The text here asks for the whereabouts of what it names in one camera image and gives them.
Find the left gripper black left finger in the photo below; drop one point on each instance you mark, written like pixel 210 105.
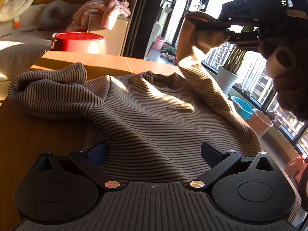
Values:
pixel 89 163

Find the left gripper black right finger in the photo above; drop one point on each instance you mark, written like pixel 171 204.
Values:
pixel 219 161

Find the brown striped knit sweater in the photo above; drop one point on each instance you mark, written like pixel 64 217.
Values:
pixel 155 126

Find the pink clothes pile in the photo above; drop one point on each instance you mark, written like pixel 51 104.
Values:
pixel 109 9

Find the right hand in brown glove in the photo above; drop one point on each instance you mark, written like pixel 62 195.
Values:
pixel 291 87

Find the pink plastic bucket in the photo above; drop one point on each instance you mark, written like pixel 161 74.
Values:
pixel 259 122

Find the blue plastic basin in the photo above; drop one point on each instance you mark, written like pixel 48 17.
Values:
pixel 242 108

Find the white ribbed plant pot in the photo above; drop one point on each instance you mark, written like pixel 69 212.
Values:
pixel 225 79

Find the red round storage container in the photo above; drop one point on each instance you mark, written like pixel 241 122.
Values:
pixel 83 42

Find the white upright vacuum cleaner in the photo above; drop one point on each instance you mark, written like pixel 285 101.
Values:
pixel 164 9

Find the small pink basin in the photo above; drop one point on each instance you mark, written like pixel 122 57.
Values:
pixel 158 43

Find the beige sofa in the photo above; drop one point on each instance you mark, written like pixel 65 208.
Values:
pixel 20 50

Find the dark curtain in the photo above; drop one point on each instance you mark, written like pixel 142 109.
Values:
pixel 141 21

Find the grey round cushion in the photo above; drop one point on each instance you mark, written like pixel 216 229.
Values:
pixel 54 15

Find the white goose plush toy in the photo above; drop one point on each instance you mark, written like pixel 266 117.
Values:
pixel 12 9

